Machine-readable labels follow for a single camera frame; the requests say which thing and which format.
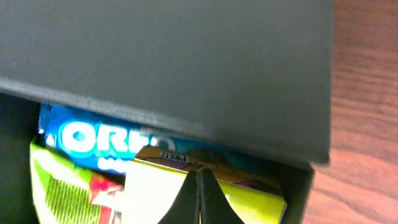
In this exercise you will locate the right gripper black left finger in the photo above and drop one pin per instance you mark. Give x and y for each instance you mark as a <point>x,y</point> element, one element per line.
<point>186,206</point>

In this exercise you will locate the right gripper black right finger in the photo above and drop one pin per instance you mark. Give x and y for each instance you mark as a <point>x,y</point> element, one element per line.
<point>214,207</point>

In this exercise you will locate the light green carton box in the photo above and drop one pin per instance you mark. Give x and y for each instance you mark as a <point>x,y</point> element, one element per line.
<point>157,174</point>

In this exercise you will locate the blue Oreo cookie pack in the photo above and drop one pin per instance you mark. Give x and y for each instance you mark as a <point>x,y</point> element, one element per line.
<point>103,143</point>

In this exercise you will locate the green snack mix bag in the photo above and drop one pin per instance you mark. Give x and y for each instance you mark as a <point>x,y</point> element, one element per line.
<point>66,193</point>

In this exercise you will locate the black gift box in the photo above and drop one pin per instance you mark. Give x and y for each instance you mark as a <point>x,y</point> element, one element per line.
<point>252,76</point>

